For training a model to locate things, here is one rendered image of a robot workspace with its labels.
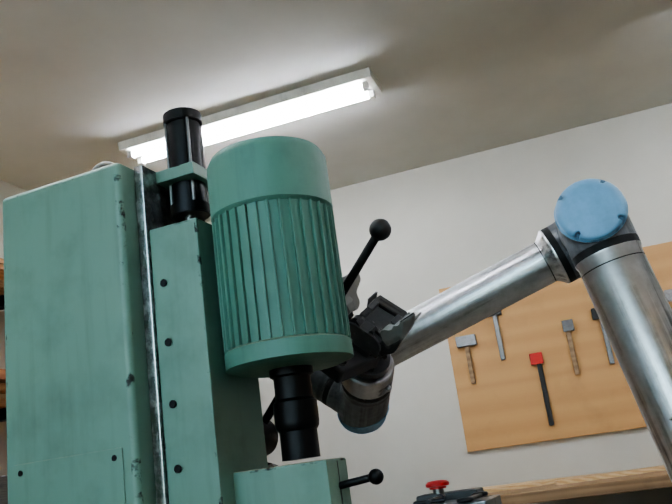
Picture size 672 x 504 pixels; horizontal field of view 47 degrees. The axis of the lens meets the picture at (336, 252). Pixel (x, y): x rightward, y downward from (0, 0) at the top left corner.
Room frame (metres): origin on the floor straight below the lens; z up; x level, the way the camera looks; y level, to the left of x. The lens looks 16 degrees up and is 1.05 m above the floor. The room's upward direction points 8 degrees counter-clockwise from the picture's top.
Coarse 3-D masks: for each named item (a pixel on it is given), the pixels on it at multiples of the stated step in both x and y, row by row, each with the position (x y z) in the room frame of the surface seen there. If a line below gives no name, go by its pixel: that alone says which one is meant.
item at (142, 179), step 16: (144, 176) 1.04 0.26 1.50; (144, 192) 1.03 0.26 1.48; (160, 192) 1.07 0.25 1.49; (144, 208) 1.03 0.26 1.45; (160, 208) 1.07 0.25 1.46; (144, 224) 1.03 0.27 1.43; (160, 224) 1.07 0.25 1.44; (144, 240) 1.03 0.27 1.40; (144, 256) 1.03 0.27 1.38; (144, 272) 1.04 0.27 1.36; (144, 288) 1.04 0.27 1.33; (144, 304) 1.04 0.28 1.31; (144, 320) 1.04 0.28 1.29; (160, 384) 1.04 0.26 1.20; (160, 400) 1.04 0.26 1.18; (160, 416) 1.03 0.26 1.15; (160, 432) 1.03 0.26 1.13; (160, 448) 1.03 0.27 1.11; (160, 464) 1.03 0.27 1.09; (160, 480) 1.03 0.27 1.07; (160, 496) 1.04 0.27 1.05
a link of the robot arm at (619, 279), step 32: (576, 192) 1.23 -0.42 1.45; (608, 192) 1.22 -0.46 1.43; (576, 224) 1.23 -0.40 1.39; (608, 224) 1.21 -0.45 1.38; (576, 256) 1.27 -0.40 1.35; (608, 256) 1.23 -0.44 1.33; (640, 256) 1.23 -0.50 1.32; (608, 288) 1.24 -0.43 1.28; (640, 288) 1.22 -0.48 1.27; (608, 320) 1.26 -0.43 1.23; (640, 320) 1.22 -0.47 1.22; (640, 352) 1.23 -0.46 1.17; (640, 384) 1.24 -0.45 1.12
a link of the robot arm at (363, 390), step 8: (392, 360) 1.32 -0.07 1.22; (392, 368) 1.31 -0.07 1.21; (384, 376) 1.30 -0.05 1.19; (392, 376) 1.32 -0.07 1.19; (344, 384) 1.33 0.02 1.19; (352, 384) 1.31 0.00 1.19; (360, 384) 1.29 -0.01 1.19; (368, 384) 1.29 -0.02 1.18; (376, 384) 1.30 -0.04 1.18; (384, 384) 1.31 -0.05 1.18; (352, 392) 1.32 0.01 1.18; (360, 392) 1.31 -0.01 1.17; (368, 392) 1.31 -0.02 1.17; (376, 392) 1.32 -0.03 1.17; (384, 392) 1.33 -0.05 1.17
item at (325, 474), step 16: (288, 464) 1.02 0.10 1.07; (304, 464) 1.01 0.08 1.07; (320, 464) 1.00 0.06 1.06; (336, 464) 1.03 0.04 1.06; (240, 480) 1.04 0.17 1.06; (256, 480) 1.03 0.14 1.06; (272, 480) 1.02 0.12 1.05; (288, 480) 1.01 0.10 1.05; (304, 480) 1.01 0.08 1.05; (320, 480) 1.00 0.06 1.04; (336, 480) 1.02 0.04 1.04; (240, 496) 1.04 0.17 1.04; (256, 496) 1.03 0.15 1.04; (272, 496) 1.02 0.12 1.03; (288, 496) 1.02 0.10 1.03; (304, 496) 1.01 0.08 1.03; (320, 496) 1.00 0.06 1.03; (336, 496) 1.01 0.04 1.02
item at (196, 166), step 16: (176, 112) 1.06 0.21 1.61; (192, 112) 1.07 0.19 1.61; (176, 128) 1.07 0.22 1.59; (192, 128) 1.07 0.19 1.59; (176, 144) 1.07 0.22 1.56; (192, 144) 1.07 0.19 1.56; (176, 160) 1.07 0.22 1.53; (192, 160) 1.07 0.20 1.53; (160, 176) 1.06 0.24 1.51; (176, 176) 1.05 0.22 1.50; (192, 176) 1.06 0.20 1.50; (176, 192) 1.07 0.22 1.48; (192, 192) 1.07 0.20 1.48; (176, 208) 1.07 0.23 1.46; (192, 208) 1.06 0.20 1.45; (208, 208) 1.08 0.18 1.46
